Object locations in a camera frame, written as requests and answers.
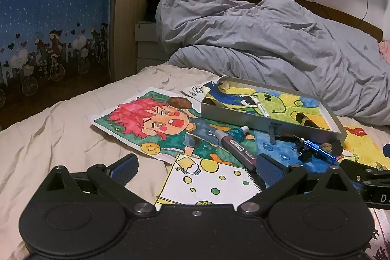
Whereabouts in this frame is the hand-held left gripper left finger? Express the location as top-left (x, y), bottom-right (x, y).
top-left (39, 153), bottom-right (156, 217)

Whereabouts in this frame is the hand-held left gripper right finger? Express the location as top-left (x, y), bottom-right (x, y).
top-left (236, 153), bottom-right (351, 217)

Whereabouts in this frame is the black handled razor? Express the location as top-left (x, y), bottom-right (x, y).
top-left (267, 122), bottom-right (301, 145)

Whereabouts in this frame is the purple marker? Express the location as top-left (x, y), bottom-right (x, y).
top-left (213, 130), bottom-right (258, 172)

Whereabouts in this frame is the small black tool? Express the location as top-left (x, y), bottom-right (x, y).
top-left (297, 145), bottom-right (311, 161)

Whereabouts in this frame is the blue screwdriver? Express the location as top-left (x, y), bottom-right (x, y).
top-left (292, 135), bottom-right (340, 161)

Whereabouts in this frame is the teal nail polish bottle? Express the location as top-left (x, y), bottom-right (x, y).
top-left (227, 125), bottom-right (249, 143)

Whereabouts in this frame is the silver metal box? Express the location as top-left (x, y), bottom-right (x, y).
top-left (200, 75), bottom-right (348, 151)

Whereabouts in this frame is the blue and yellow drawing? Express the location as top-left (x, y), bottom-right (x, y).
top-left (254, 126), bottom-right (390, 175)

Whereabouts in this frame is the red-haired boy drawing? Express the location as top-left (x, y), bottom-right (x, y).
top-left (90, 90), bottom-right (259, 169)

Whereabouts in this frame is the white bubble drawing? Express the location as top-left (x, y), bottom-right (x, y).
top-left (154, 153), bottom-right (263, 207)

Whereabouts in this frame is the black yellow marker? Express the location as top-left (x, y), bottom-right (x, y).
top-left (295, 112), bottom-right (317, 128)

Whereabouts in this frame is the white marker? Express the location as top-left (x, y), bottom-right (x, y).
top-left (249, 96), bottom-right (272, 119)

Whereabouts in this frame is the beige bed sheet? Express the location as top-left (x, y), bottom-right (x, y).
top-left (0, 62), bottom-right (390, 260)

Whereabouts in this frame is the brown stone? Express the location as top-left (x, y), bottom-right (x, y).
top-left (167, 97), bottom-right (193, 110)

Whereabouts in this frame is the pink cloth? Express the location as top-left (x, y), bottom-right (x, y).
top-left (378, 39), bottom-right (390, 64)

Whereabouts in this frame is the small white flower paper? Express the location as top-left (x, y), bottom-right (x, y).
top-left (180, 83), bottom-right (211, 100)

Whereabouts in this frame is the white nightstand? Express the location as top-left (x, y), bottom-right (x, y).
top-left (135, 21), bottom-right (171, 73)

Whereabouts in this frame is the grey duvet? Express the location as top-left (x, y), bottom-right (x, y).
top-left (155, 0), bottom-right (390, 126)

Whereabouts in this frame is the light wooden board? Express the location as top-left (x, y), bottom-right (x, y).
top-left (110, 0), bottom-right (162, 81)

